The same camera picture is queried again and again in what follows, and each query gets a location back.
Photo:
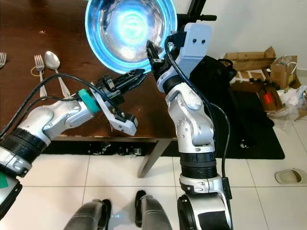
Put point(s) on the black fabric bag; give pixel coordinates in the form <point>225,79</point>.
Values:
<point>216,76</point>

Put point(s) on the grey robot left leg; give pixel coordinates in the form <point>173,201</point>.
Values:
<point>81,216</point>

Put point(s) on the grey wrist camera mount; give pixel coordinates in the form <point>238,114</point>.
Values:
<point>195,45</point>
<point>117,117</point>

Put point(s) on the shiny steel bowl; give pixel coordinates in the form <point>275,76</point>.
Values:
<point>124,28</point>

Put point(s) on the silver metal spoon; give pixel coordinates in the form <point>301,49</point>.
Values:
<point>51,58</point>

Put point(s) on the grey robot leg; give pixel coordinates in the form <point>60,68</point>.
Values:
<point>81,216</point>
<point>153,213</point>

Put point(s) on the white plastic bag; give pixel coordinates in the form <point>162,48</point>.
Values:
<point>292,103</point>

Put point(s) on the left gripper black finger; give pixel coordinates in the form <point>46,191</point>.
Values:
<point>130,83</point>
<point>132,75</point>

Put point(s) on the black metal stand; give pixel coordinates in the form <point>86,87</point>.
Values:
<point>196,17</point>

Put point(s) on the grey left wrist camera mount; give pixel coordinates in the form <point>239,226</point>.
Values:
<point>117,117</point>

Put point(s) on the tan rubber band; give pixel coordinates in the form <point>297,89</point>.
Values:
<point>32,72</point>

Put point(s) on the dark wooden table leg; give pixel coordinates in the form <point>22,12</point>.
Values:
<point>156,155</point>

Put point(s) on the beige slipper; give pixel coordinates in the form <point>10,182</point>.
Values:
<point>290,176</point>

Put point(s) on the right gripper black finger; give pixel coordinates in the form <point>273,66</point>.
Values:
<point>157,54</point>

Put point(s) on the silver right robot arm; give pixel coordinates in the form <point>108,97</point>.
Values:
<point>194,124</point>

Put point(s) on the grey robot right leg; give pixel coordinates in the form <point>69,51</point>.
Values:
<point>153,213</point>

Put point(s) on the silver metal fork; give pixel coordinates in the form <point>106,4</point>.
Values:
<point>38,61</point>
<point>3,58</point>

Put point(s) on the small brown cardboard box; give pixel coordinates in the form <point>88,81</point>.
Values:
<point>284,71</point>

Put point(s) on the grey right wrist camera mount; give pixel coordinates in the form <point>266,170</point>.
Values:
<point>195,45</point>

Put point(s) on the flat brown cardboard box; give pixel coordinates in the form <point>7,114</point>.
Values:
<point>249,58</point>

